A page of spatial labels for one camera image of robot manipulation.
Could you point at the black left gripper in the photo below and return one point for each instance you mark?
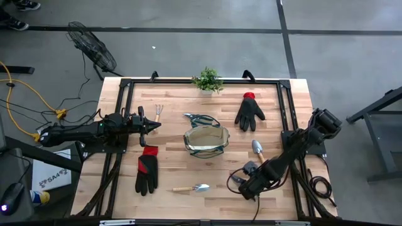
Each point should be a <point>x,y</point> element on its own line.
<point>141,138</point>

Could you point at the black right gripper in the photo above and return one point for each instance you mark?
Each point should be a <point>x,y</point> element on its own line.
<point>251,190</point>

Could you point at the black and red glove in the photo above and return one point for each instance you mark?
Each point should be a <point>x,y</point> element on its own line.
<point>147,175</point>

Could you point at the black glove red cuff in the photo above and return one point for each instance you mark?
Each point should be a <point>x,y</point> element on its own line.
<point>248,113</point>

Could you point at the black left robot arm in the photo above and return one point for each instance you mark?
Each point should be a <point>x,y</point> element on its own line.
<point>78,133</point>

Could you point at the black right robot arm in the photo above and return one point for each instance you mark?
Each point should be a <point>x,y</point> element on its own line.
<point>326,122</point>

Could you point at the beige green gardening bag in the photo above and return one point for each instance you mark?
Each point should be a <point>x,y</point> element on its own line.
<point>205,138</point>

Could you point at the small green potted plant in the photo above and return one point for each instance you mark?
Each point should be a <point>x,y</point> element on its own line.
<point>207,80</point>

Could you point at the black floor fan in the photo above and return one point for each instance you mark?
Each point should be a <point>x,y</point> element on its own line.
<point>94,51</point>

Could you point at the white SA4 sign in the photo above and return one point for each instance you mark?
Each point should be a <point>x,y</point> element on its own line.
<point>47,172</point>

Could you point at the yellow and blue object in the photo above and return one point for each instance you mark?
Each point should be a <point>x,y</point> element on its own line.
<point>44,197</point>

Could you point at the black floor bar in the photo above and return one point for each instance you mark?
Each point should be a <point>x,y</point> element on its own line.
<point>19,69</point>

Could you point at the dark grey desk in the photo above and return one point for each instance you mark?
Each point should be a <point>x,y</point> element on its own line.
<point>9,169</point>

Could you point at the black computer mouse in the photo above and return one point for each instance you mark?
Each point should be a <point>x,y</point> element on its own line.
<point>12,197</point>

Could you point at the person's shoe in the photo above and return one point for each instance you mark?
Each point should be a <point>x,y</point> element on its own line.
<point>17,25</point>
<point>29,4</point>

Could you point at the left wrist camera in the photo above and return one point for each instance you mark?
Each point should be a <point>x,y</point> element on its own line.
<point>135,120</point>

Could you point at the black metal table frame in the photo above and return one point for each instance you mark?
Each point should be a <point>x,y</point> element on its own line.
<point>157,81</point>

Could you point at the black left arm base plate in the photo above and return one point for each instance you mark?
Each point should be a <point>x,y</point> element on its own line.
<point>94,147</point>

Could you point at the silver edge bracket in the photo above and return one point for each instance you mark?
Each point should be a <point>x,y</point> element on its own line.
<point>116,222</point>
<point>292,223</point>

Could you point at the black side table frame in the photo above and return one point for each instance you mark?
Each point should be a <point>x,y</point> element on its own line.
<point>377,138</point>

